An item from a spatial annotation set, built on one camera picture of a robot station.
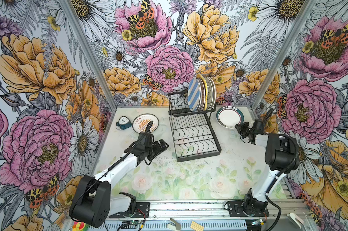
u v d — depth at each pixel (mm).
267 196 606
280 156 526
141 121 1113
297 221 697
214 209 761
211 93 802
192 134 1022
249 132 869
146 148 701
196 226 688
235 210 736
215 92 813
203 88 795
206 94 795
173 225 688
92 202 406
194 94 876
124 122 1060
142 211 732
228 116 1080
